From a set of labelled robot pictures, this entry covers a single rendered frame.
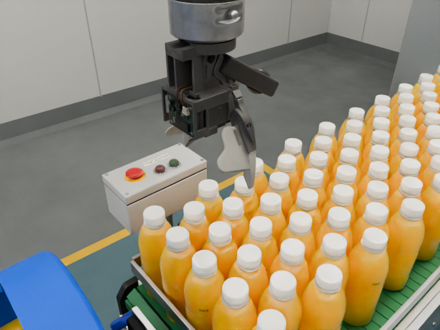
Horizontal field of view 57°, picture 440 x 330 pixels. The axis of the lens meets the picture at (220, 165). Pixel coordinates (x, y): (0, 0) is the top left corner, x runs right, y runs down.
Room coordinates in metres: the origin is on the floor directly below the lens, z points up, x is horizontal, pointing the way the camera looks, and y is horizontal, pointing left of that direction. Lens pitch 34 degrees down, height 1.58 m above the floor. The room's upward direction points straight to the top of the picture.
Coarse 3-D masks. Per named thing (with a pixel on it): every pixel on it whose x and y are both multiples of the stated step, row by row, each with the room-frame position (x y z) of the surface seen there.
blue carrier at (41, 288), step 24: (24, 264) 0.33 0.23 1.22; (48, 264) 0.32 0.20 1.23; (0, 288) 0.36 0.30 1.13; (24, 288) 0.28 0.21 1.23; (48, 288) 0.28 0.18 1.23; (72, 288) 0.28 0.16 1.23; (0, 312) 0.35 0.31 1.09; (24, 312) 0.25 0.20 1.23; (48, 312) 0.25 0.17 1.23; (72, 312) 0.26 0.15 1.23
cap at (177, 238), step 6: (174, 228) 0.51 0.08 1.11; (180, 228) 0.51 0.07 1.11; (168, 234) 0.50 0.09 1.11; (174, 234) 0.50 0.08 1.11; (180, 234) 0.50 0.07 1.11; (186, 234) 0.50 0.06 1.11; (168, 240) 0.48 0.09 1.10; (174, 240) 0.48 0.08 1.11; (180, 240) 0.48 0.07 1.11; (186, 240) 0.49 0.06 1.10; (174, 246) 0.48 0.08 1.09; (180, 246) 0.48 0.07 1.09
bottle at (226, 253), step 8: (208, 240) 0.50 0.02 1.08; (232, 240) 0.51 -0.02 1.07; (208, 248) 0.50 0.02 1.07; (216, 248) 0.49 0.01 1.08; (224, 248) 0.49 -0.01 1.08; (232, 248) 0.50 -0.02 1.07; (216, 256) 0.48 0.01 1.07; (224, 256) 0.48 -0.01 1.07; (232, 256) 0.49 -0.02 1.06; (224, 264) 0.48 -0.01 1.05; (224, 272) 0.48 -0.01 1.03
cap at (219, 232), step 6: (216, 222) 0.53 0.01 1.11; (222, 222) 0.53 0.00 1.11; (210, 228) 0.51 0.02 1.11; (216, 228) 0.51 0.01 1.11; (222, 228) 0.51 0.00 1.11; (228, 228) 0.51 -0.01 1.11; (210, 234) 0.50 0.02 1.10; (216, 234) 0.50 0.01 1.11; (222, 234) 0.50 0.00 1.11; (228, 234) 0.50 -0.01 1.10; (216, 240) 0.49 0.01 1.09; (222, 240) 0.49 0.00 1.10; (228, 240) 0.50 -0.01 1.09
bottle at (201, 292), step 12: (192, 276) 0.43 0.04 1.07; (204, 276) 0.42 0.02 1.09; (216, 276) 0.43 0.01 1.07; (192, 288) 0.42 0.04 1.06; (204, 288) 0.42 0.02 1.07; (216, 288) 0.42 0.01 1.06; (192, 300) 0.41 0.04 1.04; (204, 300) 0.41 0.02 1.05; (216, 300) 0.41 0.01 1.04; (192, 312) 0.41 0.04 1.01; (204, 312) 0.41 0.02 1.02; (192, 324) 0.41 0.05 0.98; (204, 324) 0.41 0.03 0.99
